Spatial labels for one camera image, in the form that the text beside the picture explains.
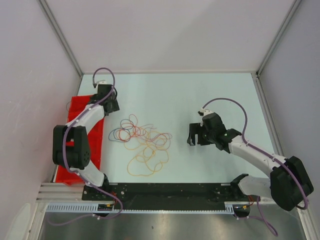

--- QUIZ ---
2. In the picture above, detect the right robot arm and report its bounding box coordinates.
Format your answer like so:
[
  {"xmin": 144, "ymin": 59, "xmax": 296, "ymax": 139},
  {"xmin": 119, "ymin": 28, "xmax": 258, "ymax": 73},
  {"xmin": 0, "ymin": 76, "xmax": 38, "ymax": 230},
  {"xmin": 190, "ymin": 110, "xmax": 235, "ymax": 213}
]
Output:
[{"xmin": 187, "ymin": 110, "xmax": 314, "ymax": 211}]

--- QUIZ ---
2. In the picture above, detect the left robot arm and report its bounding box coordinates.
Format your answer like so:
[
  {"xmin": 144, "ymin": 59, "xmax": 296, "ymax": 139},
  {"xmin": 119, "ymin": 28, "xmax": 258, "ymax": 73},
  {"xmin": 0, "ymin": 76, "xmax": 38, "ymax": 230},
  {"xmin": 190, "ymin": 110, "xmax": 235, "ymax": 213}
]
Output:
[{"xmin": 52, "ymin": 84, "xmax": 120, "ymax": 200}]

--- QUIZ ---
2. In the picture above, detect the red plastic bin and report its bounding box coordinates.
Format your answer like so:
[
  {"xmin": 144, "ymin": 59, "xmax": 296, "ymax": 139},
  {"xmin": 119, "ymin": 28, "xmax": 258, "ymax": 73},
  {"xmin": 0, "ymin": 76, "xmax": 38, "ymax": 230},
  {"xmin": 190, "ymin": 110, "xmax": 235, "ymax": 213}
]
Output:
[{"xmin": 54, "ymin": 95, "xmax": 104, "ymax": 186}]

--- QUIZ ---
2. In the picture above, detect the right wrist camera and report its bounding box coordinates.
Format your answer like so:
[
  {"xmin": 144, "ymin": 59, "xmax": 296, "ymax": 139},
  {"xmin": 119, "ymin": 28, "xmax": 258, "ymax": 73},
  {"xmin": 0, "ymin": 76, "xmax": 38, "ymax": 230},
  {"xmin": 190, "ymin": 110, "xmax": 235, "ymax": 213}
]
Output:
[{"xmin": 197, "ymin": 108, "xmax": 213, "ymax": 117}]

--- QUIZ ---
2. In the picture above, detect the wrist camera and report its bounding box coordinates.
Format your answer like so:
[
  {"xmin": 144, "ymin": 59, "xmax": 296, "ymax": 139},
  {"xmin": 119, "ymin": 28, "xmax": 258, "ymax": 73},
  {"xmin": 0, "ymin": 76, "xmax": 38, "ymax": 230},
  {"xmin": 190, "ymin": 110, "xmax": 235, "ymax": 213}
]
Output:
[
  {"xmin": 93, "ymin": 80, "xmax": 108, "ymax": 88},
  {"xmin": 197, "ymin": 108, "xmax": 213, "ymax": 117}
]

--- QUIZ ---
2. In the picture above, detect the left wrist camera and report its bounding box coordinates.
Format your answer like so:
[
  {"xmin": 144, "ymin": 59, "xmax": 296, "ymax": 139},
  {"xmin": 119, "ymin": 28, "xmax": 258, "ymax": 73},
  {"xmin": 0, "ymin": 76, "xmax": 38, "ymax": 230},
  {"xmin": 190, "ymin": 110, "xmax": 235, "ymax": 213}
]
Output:
[{"xmin": 93, "ymin": 80, "xmax": 108, "ymax": 88}]

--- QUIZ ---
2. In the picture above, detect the pink thin wire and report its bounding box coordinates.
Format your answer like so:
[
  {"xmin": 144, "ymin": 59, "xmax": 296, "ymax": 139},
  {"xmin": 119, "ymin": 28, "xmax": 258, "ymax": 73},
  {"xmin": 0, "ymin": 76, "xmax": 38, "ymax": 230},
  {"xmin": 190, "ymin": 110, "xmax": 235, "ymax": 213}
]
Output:
[{"xmin": 139, "ymin": 123, "xmax": 173, "ymax": 152}]

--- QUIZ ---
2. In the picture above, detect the orange-red thin wire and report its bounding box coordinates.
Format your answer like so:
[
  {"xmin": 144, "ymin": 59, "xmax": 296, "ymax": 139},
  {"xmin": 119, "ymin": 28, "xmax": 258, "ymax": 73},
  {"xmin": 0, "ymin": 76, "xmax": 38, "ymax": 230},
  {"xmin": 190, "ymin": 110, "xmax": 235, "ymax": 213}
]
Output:
[{"xmin": 117, "ymin": 113, "xmax": 151, "ymax": 142}]

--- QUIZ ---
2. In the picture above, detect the yellow thin wire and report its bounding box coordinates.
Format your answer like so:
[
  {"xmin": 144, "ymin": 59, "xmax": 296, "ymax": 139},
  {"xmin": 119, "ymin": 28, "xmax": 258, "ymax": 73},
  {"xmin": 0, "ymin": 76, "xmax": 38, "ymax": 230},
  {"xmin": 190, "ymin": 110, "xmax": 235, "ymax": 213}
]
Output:
[{"xmin": 123, "ymin": 127, "xmax": 171, "ymax": 177}]

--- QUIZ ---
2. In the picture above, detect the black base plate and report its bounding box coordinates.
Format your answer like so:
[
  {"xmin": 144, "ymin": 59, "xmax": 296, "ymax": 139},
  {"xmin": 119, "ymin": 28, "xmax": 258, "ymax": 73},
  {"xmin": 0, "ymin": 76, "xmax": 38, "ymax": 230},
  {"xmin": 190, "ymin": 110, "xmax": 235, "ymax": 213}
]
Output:
[{"xmin": 82, "ymin": 182, "xmax": 253, "ymax": 211}]

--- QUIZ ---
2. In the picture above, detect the slotted cable duct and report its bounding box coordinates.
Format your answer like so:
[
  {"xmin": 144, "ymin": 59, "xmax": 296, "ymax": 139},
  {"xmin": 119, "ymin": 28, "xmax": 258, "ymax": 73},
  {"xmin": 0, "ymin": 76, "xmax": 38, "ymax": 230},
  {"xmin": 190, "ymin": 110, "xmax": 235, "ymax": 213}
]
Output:
[{"xmin": 46, "ymin": 201, "xmax": 253, "ymax": 215}]

